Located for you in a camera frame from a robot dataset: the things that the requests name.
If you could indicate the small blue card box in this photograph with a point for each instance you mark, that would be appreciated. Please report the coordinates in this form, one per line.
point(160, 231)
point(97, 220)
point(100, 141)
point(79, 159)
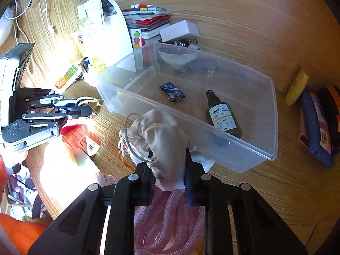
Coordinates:
point(172, 93)

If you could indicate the white bowl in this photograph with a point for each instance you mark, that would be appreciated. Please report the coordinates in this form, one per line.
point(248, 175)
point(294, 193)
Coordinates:
point(176, 56)

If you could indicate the small white box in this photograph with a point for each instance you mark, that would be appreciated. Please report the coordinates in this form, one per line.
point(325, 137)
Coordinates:
point(180, 30)

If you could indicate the clear cup with sticker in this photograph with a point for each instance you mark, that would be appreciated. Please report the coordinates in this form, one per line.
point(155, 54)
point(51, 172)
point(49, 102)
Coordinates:
point(105, 179)

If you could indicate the black orange round case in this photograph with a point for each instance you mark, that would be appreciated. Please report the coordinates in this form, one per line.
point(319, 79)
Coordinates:
point(329, 101)

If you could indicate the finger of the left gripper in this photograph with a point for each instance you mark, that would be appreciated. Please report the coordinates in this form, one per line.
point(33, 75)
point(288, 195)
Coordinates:
point(55, 115)
point(56, 101)

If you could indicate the yellow lotion tube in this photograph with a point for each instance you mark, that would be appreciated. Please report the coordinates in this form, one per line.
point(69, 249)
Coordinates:
point(297, 87)

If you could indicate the stack of books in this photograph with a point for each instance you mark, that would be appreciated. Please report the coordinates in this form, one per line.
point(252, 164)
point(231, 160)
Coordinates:
point(145, 22)

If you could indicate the orange label tube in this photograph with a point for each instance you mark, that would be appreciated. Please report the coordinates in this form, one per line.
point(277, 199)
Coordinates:
point(69, 77)

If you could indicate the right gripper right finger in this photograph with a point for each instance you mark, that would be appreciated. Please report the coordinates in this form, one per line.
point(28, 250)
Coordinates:
point(239, 209)

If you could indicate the white paper file holder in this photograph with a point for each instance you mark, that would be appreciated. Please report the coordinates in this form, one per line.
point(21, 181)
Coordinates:
point(104, 31)

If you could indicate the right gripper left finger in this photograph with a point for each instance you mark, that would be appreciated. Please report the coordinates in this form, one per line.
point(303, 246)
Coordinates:
point(99, 214)

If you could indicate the dark green spray bottle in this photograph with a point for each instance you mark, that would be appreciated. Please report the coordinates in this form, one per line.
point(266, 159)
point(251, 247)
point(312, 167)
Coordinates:
point(219, 114)

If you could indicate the clear plastic storage bin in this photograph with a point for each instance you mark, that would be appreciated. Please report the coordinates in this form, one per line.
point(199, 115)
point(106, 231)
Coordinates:
point(132, 86)

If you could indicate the white drawstring pouch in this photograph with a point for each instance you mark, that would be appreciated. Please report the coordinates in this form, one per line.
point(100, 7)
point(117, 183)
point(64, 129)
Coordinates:
point(156, 138)

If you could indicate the navy blue pouch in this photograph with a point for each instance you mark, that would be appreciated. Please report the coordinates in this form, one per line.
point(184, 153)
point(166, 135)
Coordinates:
point(316, 129)

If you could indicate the pink notebook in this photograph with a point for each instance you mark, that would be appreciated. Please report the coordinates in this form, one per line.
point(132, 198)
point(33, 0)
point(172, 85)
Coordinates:
point(303, 138)

